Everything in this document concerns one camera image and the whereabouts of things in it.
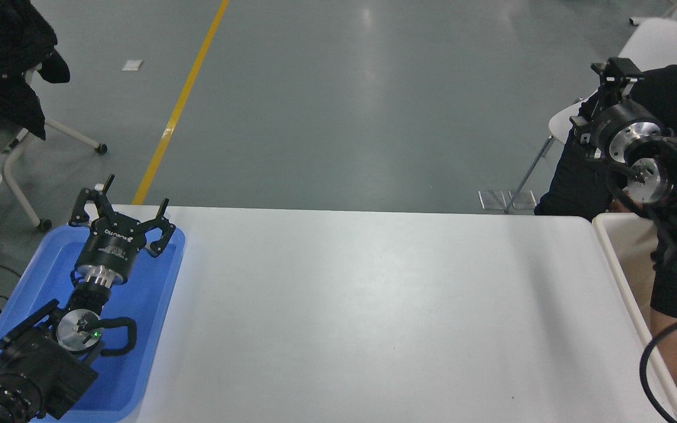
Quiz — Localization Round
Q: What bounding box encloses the blue plastic tray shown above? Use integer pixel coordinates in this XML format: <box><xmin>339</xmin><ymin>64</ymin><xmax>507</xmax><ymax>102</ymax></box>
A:
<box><xmin>0</xmin><ymin>224</ymin><xmax>186</xmax><ymax>422</ymax></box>

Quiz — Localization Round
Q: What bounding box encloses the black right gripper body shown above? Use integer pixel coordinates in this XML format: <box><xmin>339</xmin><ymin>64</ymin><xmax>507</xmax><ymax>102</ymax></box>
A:
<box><xmin>571</xmin><ymin>97</ymin><xmax>652</xmax><ymax>160</ymax></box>

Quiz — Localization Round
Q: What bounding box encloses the white chair with metal legs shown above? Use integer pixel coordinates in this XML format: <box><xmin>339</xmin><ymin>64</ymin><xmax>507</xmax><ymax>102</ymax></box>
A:
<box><xmin>503</xmin><ymin>100</ymin><xmax>586</xmax><ymax>213</ymax></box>

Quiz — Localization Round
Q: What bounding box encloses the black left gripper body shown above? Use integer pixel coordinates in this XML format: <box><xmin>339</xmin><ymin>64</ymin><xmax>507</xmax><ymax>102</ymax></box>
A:
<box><xmin>74</xmin><ymin>217</ymin><xmax>146</xmax><ymax>277</ymax></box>

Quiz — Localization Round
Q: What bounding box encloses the large pale bin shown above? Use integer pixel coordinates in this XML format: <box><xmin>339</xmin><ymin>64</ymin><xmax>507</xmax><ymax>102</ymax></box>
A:
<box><xmin>591</xmin><ymin>213</ymin><xmax>677</xmax><ymax>423</ymax></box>

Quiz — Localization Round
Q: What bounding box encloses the seated person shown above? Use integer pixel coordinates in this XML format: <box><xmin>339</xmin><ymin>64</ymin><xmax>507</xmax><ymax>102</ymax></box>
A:
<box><xmin>0</xmin><ymin>0</ymin><xmax>72</xmax><ymax>147</ymax></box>

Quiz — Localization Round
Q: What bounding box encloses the metal floor plate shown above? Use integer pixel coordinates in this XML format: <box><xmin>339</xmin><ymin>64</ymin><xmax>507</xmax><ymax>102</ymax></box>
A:
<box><xmin>478</xmin><ymin>190</ymin><xmax>508</xmax><ymax>211</ymax></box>
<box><xmin>509</xmin><ymin>190</ymin><xmax>537</xmax><ymax>211</ymax></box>

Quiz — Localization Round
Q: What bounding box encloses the white table top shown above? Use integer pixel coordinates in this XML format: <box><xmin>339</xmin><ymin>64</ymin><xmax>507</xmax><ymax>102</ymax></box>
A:
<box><xmin>618</xmin><ymin>18</ymin><xmax>677</xmax><ymax>72</ymax></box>

